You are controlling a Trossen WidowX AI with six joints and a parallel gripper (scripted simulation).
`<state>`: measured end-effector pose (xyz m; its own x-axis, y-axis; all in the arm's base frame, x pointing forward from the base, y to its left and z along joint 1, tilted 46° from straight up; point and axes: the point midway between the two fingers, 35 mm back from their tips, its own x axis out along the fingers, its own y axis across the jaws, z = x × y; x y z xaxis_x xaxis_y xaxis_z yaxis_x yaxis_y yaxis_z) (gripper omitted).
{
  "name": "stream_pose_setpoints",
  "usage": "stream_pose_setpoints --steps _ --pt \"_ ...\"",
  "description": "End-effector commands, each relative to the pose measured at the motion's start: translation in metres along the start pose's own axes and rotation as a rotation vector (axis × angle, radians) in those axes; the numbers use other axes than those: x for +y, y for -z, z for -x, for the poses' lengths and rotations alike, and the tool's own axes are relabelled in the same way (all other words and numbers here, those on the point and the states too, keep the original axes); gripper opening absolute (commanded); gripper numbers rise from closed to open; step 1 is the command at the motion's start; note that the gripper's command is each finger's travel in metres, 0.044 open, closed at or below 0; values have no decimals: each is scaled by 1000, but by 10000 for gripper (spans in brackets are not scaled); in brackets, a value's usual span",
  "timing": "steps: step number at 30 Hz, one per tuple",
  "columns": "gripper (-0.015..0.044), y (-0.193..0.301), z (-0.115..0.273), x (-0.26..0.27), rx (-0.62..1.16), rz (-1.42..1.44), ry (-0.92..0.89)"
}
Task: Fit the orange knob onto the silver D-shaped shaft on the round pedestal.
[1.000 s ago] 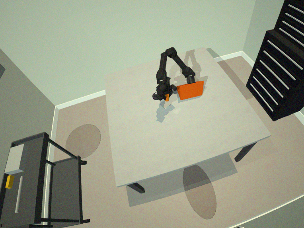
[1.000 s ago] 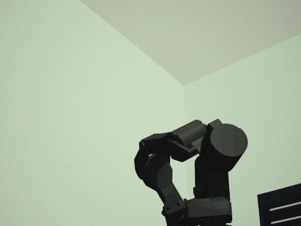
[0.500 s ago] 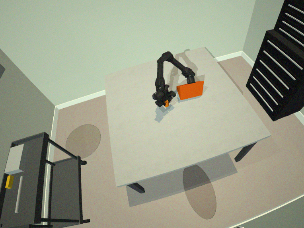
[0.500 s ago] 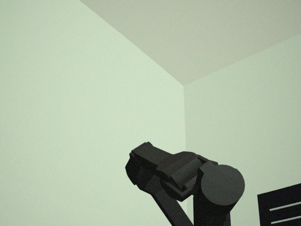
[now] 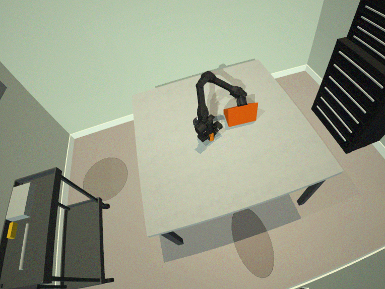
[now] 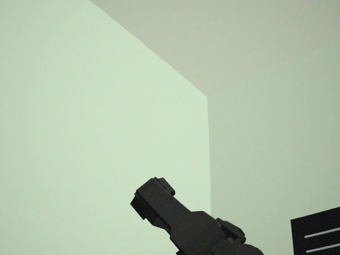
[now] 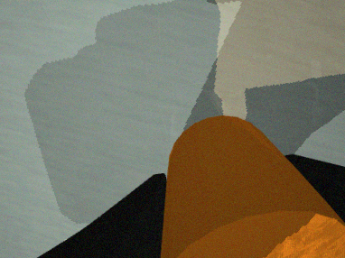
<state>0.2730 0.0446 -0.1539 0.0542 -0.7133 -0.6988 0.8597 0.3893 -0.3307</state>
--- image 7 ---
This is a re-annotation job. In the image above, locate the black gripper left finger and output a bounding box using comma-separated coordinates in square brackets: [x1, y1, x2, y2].
[36, 173, 167, 258]

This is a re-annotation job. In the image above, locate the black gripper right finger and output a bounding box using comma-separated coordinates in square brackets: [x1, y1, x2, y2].
[285, 153, 345, 223]

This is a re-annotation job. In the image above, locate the orange knob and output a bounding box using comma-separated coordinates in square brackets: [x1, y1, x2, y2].
[160, 115, 345, 258]

